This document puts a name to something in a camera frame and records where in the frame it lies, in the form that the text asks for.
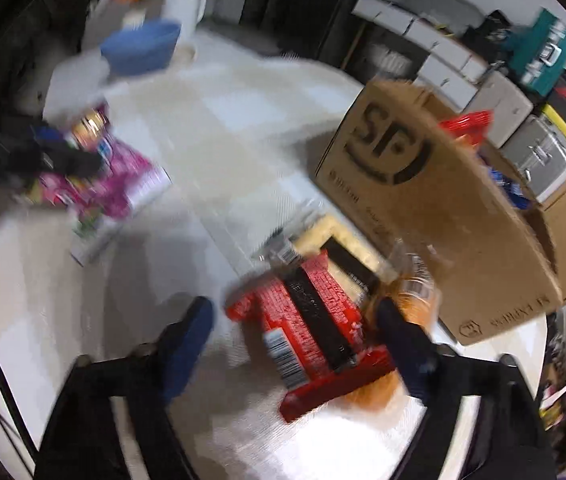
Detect purple snack bag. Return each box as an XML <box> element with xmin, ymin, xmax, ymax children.
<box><xmin>25</xmin><ymin>102</ymin><xmax>171</xmax><ymax>266</ymax></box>

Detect red snack bag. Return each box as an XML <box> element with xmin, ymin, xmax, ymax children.
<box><xmin>225</xmin><ymin>252</ymin><xmax>395</xmax><ymax>422</ymax></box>

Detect blue snack bag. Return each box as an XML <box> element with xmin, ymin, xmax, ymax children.
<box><xmin>487</xmin><ymin>165</ymin><xmax>532</xmax><ymax>210</ymax></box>

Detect blue bowl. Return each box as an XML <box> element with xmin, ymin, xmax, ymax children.
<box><xmin>100</xmin><ymin>20</ymin><xmax>181</xmax><ymax>77</ymax></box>

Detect orange snack bag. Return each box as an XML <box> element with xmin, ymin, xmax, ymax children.
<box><xmin>347</xmin><ymin>254</ymin><xmax>442</xmax><ymax>411</ymax></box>

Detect checked tablecloth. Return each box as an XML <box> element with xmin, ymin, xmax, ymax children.
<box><xmin>0</xmin><ymin>27</ymin><xmax>549</xmax><ymax>480</ymax></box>

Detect yellow cracker pack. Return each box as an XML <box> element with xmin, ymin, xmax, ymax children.
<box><xmin>255</xmin><ymin>210</ymin><xmax>394</xmax><ymax>309</ymax></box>

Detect brown SF cardboard box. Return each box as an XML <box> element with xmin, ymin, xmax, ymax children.
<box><xmin>315</xmin><ymin>80</ymin><xmax>563</xmax><ymax>346</ymax></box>

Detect silver suitcase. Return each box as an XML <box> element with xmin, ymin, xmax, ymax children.
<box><xmin>500</xmin><ymin>115</ymin><xmax>566</xmax><ymax>197</ymax></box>

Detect red snack bags in box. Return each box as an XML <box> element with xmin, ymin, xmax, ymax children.
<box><xmin>438</xmin><ymin>110</ymin><xmax>494</xmax><ymax>148</ymax></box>

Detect beige suitcase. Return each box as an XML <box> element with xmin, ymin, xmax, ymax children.
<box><xmin>464</xmin><ymin>72</ymin><xmax>533</xmax><ymax>148</ymax></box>

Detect woven laundry basket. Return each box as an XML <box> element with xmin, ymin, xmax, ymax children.
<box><xmin>359</xmin><ymin>42</ymin><xmax>423</xmax><ymax>81</ymax></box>

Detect white drawer desk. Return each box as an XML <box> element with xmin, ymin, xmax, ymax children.
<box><xmin>353</xmin><ymin>0</ymin><xmax>487</xmax><ymax>110</ymax></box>

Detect teal suitcase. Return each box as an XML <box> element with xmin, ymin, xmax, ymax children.
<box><xmin>508</xmin><ymin>9</ymin><xmax>566</xmax><ymax>96</ymax></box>

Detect black bag on desk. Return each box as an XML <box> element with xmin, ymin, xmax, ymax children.
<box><xmin>461</xmin><ymin>10</ymin><xmax>513</xmax><ymax>64</ymax></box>

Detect oval grey mirror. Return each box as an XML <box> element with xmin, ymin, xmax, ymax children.
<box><xmin>399</xmin><ymin>0</ymin><xmax>484</xmax><ymax>32</ymax></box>

